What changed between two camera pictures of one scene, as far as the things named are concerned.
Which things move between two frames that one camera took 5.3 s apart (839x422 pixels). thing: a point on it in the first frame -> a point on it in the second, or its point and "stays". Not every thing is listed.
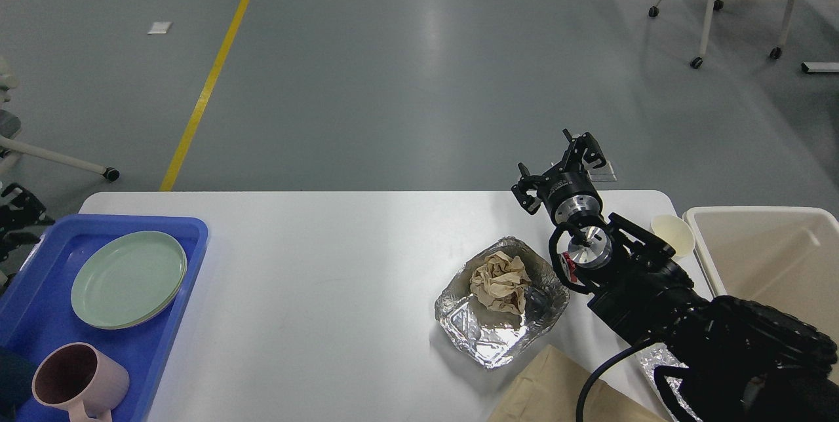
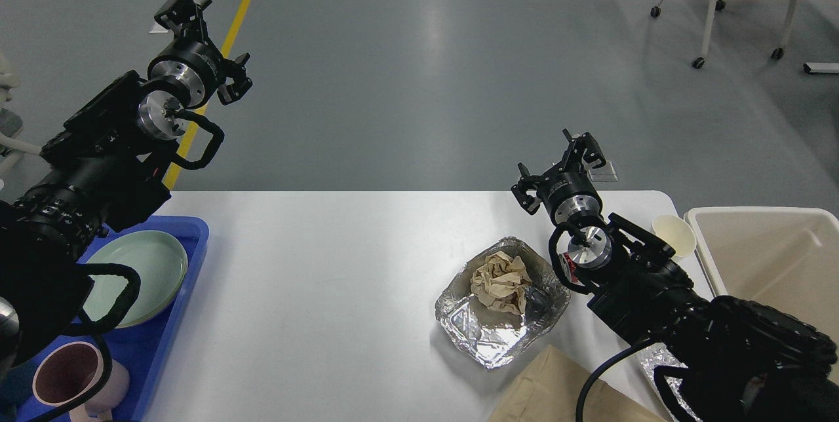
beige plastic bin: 786,257 stays
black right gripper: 570,194 stays
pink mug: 78,378 stays
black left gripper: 25,210 -> 190,58
